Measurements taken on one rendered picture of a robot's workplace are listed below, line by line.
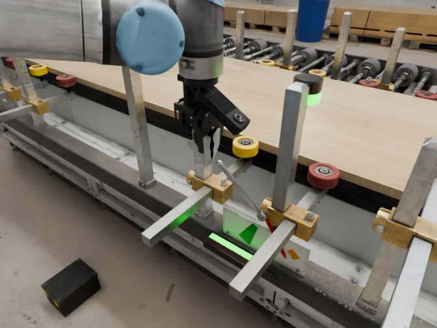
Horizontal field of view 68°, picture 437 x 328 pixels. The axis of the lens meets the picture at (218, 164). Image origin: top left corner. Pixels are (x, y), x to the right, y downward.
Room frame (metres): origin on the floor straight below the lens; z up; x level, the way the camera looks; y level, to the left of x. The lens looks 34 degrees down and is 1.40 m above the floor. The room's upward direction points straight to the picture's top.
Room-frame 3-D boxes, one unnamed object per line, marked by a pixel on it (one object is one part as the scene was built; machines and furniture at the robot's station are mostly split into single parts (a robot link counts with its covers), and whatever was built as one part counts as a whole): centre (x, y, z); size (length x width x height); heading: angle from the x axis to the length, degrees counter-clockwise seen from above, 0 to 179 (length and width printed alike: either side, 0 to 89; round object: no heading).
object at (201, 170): (0.76, 0.04, 0.89); 0.04 x 0.04 x 0.48; 53
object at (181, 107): (0.65, 0.04, 1.12); 0.09 x 0.08 x 0.12; 52
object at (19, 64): (1.36, 0.84, 0.89); 0.04 x 0.04 x 0.48; 53
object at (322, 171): (0.70, -0.28, 0.85); 0.08 x 0.08 x 0.11
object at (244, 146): (0.86, -0.08, 0.85); 0.08 x 0.08 x 0.11
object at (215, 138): (0.66, 0.03, 1.02); 0.06 x 0.03 x 0.09; 52
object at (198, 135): (0.62, 0.04, 1.06); 0.05 x 0.02 x 0.09; 142
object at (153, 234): (0.70, 0.04, 0.83); 0.44 x 0.03 x 0.04; 143
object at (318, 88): (0.64, -0.18, 1.17); 0.06 x 0.06 x 0.02
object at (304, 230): (0.59, -0.17, 0.85); 0.14 x 0.06 x 0.05; 53
